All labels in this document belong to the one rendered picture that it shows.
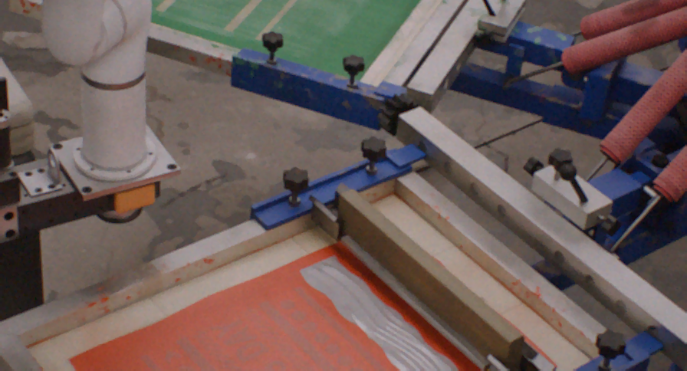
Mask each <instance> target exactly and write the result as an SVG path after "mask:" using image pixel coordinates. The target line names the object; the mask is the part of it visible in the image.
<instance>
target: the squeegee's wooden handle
mask: <svg viewBox="0 0 687 371"><path fill-rule="evenodd" d="M337 217H338V218H339V219H340V220H342V222H343V224H342V232H341V234H342V236H346V235H348V236H349V237H351V238H352V239H353V240H354V241H355V242H356V243H357V244H358V245H359V246H360V247H361V248H362V249H363V250H364V251H366V252H367V253H368V254H369V255H370V256H371V257H373V258H374V259H375V260H376V261H377V262H378V263H379V264H381V265H382V266H383V267H384V268H385V269H386V270H388V272H390V273H391V275H392V276H394V277H395V278H396V279H397V280H398V281H399V282H400V283H401V284H403V285H404V286H405V287H406V288H407V289H408V290H410V291H411V292H412V293H413V294H414V295H415V296H416V297H418V298H419V299H420V300H421V301H422V302H423V303H424V304H425V305H426V306H427V307H428V308H429V309H430V310H432V311H433V312H434V313H435V314H436V315H437V316H439V317H440V318H441V319H442V320H443V321H444V322H445V323H447V324H448V325H449V326H450V327H451V328H452V329H453V330H454V331H455V332H456V333H457V334H458V335H459V336H461V337H462V338H463V339H464V340H465V341H466V342H467V343H469V344H470V345H471V346H472V347H473V348H474V349H476V350H477V351H478V352H479V353H480V354H481V355H482V356H483V357H484V358H486V360H487V361H489V360H488V359H487V358H488V356H489V355H490V354H491V355H492V356H494V357H496V358H497V359H498V360H499V361H500V362H501V363H503V364H504V365H505V366H506V367H507V368H508V369H510V371H518V369H519V365H520V361H521V354H522V350H523V345H524V335H522V334H521V333H520V332H519V331H518V330H516V329H515V328H514V327H513V326H512V325H510V323H509V322H508V321H506V320H505V319H504V318H503V317H502V316H500V315H499V314H498V313H497V312H496V311H494V310H493V309H492V308H491V307H489V306H488V305H487V304H486V303H485V302H484V301H483V300H482V299H481V298H480V297H478V296H477V295H476V294H475V293H474V292H472V291H471V290H470V289H469V288H468V287H466V286H465V285H464V284H463V283H462V282H461V281H460V280H459V279H458V278H457V277H455V276H454V275H453V274H452V273H450V272H449V271H448V270H447V269H446V268H444V267H443V266H442V265H441V264H440V263H439V262H438V261H437V260H436V259H435V258H433V257H432V256H431V255H430V254H428V253H427V252H426V251H425V250H424V249H423V248H421V247H420V246H419V245H418V244H417V243H415V242H414V241H413V240H412V239H411V238H410V237H409V236H408V235H406V234H405V233H404V232H403V231H402V230H401V229H399V228H398V227H397V226H396V225H394V224H393V223H392V222H391V221H390V220H389V219H388V218H387V217H386V216H385V215H383V214H382V213H381V212H380V211H379V210H377V209H376V208H375V207H374V206H373V205H371V204H370V203H369V202H368V201H367V200H366V199H365V198H364V197H363V196H361V195H360V194H359V193H358V192H357V191H355V190H354V189H351V190H348V191H346V192H343V193H342V194H341V195H340V198H339V205H338V214H337ZM489 362H490V361H489Z"/></svg>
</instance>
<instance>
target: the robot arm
mask: <svg viewBox="0 0 687 371"><path fill-rule="evenodd" d="M151 16H152V0H42V11H41V29H42V34H43V37H44V42H45V44H46V45H47V47H48V50H49V51H50V52H51V54H52V55H53V56H54V57H55V58H56V59H57V60H58V61H60V62H61V63H62V64H66V65H68V66H72V67H81V113H82V135H83V136H82V137H81V138H80V139H79V140H78V141H77V142H76V143H75V145H74V148H73V161H74V164H75V166H76V167H77V168H78V169H79V170H80V171H81V172H82V173H84V174H85V175H87V176H90V177H92V178H94V179H99V180H104V181H123V180H128V179H133V178H136V177H138V176H141V175H142V174H144V173H145V172H147V171H148V170H149V169H151V167H152V166H153V164H154V163H155V161H156V147H155V145H154V143H153V142H152V140H151V139H150V138H148V137H147V136H146V43H147V37H148V33H149V29H150V22H151Z"/></svg>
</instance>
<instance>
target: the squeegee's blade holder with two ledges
mask: <svg viewBox="0 0 687 371"><path fill-rule="evenodd" d="M341 243H342V244H343V245H344V246H345V247H346V248H348V249H349V250H350V251H351V252H352V253H353V254H354V255H356V256H357V257H358V258H359V259H360V260H361V261H362V262H363V263H364V264H365V265H366V266H367V267H368V268H369V269H370V270H372V271H373V272H374V273H375V274H376V275H377V276H378V277H380V278H381V279H382V280H383V281H384V282H385V283H386V284H388V285H389V286H390V287H391V288H392V289H393V290H394V291H395V292H396V293H397V294H398V295H399V296H401V298H403V299H404V300H405V301H406V302H407V303H408V304H409V305H410V306H412V307H413V308H414V309H415V310H416V311H417V312H418V313H420V314H421V315H422V316H423V317H424V318H425V319H426V320H427V321H429V322H430V323H431V324H432V325H433V326H434V327H435V328H436V329H437V330H438V331H439V332H440V333H441V334H442V335H444V336H445V337H446V338H447V339H448V340H449V341H450V342H452V343H453V344H454V345H455V346H456V347H457V348H458V349H459V350H461V351H462V352H463V353H464V354H465V355H466V356H467V357H468V358H469V359H470V360H471V361H472V362H473V363H475V364H476V365H477V366H478V367H479V368H480V369H481V370H483V371H485V370H487V369H489V368H490V364H491V363H490V362H489V361H487V360H486V358H484V357H483V356H482V355H481V354H480V353H479V352H478V351H477V350H476V349H474V348H473V347H472V346H471V345H470V344H469V343H467V342H466V341H465V340H464V339H463V338H462V337H461V336H459V335H458V334H457V333H456V332H455V331H454V330H453V329H452V328H451V327H450V326H449V325H448V324H447V323H445V322H444V321H443V320H442V319H441V318H440V317H439V316H437V315H436V314H435V313H434V312H433V311H432V310H430V309H429V308H428V307H427V306H426V305H425V304H424V303H423V302H422V301H421V300H420V299H419V298H418V297H416V296H415V295H414V294H413V293H412V292H411V291H410V290H408V289H407V288H406V287H405V286H404V285H403V284H401V283H400V282H399V281H398V280H397V279H396V278H395V277H394V276H392V275H391V273H390V272H388V270H386V269H385V268H384V267H383V266H382V265H381V264H379V263H378V262H377V261H376V260H375V259H374V258H373V257H371V256H370V255H369V254H368V253H367V252H366V251H364V250H363V249H362V248H361V247H360V246H359V245H358V244H357V243H356V242H355V241H354V240H353V239H352V238H351V237H349V236H348V235H346V236H344V237H342V238H341Z"/></svg>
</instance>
